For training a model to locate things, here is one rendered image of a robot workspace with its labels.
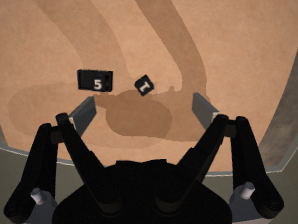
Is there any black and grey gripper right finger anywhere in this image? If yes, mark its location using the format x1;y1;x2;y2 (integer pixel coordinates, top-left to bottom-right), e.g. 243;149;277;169
155;93;284;224

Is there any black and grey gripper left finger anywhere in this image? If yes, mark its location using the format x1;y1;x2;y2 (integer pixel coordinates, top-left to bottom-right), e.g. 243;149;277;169
4;96;125;224

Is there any black cube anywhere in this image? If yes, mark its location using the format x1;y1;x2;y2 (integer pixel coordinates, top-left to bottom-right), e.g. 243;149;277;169
134;75;154;96
91;74;109;92

